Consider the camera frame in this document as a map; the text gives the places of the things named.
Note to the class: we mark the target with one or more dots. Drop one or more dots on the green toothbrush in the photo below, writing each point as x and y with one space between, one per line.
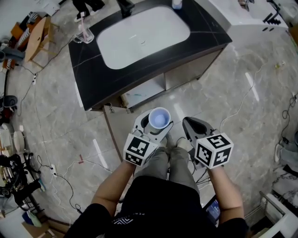
137 94

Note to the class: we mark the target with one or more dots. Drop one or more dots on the pink electric toothbrush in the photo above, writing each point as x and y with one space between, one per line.
83 25

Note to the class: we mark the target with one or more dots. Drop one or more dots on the person's black shirt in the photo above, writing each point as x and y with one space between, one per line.
163 209

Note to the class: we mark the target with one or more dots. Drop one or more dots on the cardboard box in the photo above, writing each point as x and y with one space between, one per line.
293 32

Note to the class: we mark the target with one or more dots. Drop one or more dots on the person's grey trousers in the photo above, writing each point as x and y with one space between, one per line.
177 162

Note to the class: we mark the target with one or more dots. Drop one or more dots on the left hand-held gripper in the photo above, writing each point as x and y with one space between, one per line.
137 148

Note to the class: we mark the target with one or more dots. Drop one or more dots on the white round stool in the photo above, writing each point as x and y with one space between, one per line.
19 141

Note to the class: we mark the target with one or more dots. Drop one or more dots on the small yellow bottle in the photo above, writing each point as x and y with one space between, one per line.
279 65

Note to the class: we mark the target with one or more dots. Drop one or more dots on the black bathtub faucet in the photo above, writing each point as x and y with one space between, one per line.
271 18

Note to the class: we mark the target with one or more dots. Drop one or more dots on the marble slab counter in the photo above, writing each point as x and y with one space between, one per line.
286 183

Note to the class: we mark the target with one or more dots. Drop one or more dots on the person's right shoe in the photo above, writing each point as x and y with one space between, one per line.
184 143

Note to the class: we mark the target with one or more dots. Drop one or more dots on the black tablet blue screen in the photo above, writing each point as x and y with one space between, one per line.
214 209

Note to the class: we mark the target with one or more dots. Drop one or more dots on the metal frame rack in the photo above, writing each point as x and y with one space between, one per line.
274 204

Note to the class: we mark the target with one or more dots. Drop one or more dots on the white sink basin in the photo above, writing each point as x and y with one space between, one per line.
139 39

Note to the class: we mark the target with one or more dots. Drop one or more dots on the black vanity with white sink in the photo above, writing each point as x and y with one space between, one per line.
186 74
93 76

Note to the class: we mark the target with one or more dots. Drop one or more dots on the person's left shoe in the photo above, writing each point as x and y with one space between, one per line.
168 142

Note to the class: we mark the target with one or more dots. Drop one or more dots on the white bathtub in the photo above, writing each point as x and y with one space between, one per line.
244 14

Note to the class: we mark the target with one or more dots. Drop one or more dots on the person's right forearm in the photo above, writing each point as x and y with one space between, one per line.
225 193

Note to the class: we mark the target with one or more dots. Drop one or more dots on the person's left forearm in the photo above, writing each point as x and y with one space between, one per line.
111 186

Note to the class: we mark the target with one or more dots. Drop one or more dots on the white pump bottle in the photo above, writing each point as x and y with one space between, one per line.
177 4

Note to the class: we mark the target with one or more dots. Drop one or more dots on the round wooden table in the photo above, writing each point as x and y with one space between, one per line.
35 39

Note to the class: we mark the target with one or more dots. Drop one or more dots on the white sign board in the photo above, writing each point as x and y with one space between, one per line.
49 5

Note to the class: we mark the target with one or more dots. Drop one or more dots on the blue plastic cup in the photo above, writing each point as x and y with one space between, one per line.
159 118

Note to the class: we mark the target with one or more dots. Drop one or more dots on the person's shoe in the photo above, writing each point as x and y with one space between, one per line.
184 143
168 142

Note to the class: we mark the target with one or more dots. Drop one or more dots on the clear glass tumbler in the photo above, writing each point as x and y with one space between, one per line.
89 37

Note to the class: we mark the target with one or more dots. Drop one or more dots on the dark round appliance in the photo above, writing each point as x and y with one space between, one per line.
9 102

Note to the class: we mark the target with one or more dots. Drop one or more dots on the white power strip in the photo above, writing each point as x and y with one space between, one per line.
53 170
35 79

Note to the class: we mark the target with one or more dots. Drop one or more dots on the grey cabinet door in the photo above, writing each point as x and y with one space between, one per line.
116 130

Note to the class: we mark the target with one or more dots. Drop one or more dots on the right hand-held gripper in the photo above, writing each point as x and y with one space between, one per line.
214 151

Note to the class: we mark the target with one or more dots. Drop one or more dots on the red tape strip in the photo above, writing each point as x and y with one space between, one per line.
81 159

